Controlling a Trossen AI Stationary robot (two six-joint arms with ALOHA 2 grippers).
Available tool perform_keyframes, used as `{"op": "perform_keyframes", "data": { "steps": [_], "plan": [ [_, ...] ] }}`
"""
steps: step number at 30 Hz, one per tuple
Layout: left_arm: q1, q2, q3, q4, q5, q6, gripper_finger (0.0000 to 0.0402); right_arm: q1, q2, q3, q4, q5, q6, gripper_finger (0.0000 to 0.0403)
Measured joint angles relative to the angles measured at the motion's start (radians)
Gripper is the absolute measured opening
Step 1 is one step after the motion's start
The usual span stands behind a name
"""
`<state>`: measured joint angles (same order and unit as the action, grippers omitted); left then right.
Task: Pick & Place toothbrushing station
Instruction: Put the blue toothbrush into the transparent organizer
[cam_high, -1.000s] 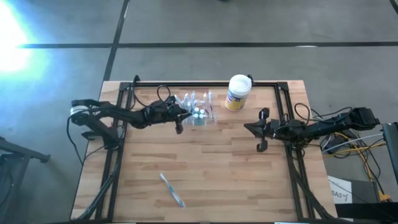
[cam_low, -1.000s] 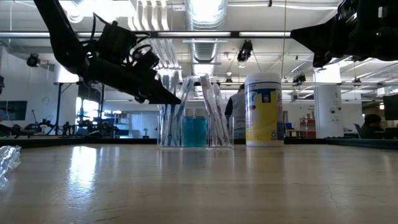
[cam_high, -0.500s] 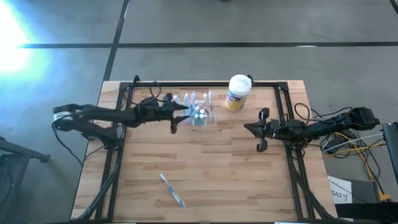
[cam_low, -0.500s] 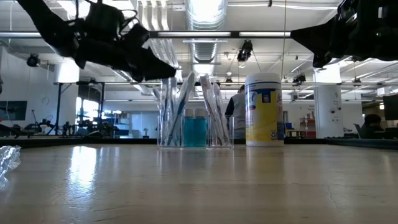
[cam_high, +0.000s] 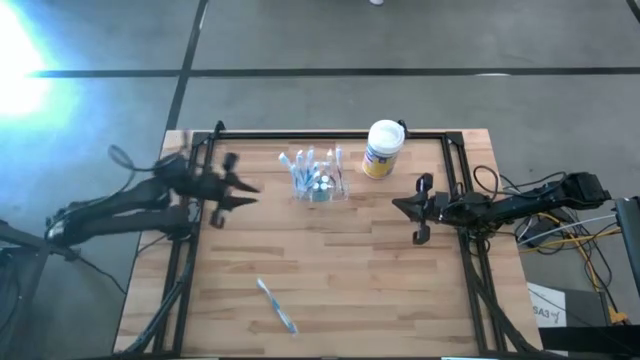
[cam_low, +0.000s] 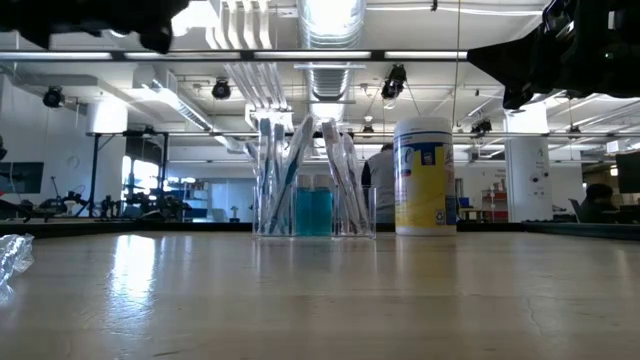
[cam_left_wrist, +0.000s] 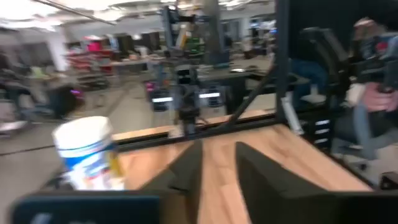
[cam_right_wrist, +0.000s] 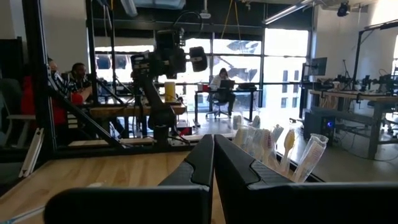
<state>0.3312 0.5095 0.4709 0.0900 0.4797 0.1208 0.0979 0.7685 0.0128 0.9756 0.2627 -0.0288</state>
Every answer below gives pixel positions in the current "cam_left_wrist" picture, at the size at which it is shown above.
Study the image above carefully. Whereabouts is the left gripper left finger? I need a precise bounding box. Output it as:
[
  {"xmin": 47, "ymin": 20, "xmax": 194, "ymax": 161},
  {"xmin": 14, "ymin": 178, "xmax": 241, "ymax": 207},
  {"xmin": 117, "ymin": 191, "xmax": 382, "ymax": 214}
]
[{"xmin": 11, "ymin": 139, "xmax": 203, "ymax": 224}]

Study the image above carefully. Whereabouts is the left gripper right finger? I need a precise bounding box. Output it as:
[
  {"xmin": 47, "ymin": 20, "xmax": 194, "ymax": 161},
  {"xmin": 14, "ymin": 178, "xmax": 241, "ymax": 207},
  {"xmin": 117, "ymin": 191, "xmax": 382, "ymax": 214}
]
[{"xmin": 235, "ymin": 141, "xmax": 398, "ymax": 224}]

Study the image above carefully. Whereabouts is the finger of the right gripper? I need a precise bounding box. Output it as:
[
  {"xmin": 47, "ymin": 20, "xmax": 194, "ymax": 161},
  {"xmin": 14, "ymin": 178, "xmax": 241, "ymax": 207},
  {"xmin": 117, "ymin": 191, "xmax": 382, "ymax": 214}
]
[
  {"xmin": 177, "ymin": 108, "xmax": 189, "ymax": 135},
  {"xmin": 188, "ymin": 107, "xmax": 201, "ymax": 134}
]

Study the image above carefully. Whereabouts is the grey background desk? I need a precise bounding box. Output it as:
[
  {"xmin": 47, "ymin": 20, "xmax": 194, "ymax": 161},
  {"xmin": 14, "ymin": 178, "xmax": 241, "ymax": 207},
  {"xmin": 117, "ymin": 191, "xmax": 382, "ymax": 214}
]
[{"xmin": 197, "ymin": 62, "xmax": 310, "ymax": 114}]

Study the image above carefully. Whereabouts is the black drawer cabinet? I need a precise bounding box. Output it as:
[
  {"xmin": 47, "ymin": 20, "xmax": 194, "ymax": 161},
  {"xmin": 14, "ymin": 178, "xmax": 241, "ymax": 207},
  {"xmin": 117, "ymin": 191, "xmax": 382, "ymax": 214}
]
[{"xmin": 306, "ymin": 110, "xmax": 335, "ymax": 152}]

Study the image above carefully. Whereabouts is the yellow wipes canister white lid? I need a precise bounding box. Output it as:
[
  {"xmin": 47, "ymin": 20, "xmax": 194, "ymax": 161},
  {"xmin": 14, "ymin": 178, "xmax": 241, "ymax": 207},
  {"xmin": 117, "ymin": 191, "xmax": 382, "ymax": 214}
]
[{"xmin": 51, "ymin": 115, "xmax": 125, "ymax": 191}]

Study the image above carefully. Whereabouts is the white square pillar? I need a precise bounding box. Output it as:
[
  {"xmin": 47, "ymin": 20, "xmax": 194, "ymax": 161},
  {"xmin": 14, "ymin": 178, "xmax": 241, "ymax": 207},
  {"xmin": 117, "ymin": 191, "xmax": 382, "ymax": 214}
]
[{"xmin": 46, "ymin": 30, "xmax": 70, "ymax": 73}]

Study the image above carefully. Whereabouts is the seated person's hand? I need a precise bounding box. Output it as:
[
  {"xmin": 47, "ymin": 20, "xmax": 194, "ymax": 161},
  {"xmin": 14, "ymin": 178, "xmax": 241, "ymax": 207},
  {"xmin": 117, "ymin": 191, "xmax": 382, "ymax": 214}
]
[{"xmin": 362, "ymin": 81, "xmax": 398, "ymax": 113}]

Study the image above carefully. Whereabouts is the black office chair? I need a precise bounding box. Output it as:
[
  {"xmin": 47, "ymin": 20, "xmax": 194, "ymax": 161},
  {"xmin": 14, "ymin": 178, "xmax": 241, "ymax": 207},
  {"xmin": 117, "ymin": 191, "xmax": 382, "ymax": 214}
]
[{"xmin": 297, "ymin": 26, "xmax": 351, "ymax": 108}]

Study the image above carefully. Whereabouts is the seated person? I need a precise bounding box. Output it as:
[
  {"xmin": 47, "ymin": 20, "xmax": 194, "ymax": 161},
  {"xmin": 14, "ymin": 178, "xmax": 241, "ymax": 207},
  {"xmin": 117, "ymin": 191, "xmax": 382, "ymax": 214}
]
[{"xmin": 332, "ymin": 17, "xmax": 398, "ymax": 159}]

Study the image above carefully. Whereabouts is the black monitor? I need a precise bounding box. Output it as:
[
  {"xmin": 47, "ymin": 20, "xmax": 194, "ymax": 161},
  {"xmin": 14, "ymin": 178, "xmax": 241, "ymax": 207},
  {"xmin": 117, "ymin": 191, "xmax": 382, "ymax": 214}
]
[{"xmin": 289, "ymin": 0, "xmax": 398, "ymax": 60}]

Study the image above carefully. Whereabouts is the black aluminium table frame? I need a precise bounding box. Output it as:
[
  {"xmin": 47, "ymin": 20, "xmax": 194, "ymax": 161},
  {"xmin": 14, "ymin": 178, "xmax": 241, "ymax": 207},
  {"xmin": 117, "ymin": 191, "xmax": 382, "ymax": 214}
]
[{"xmin": 113, "ymin": 0, "xmax": 374, "ymax": 187}]

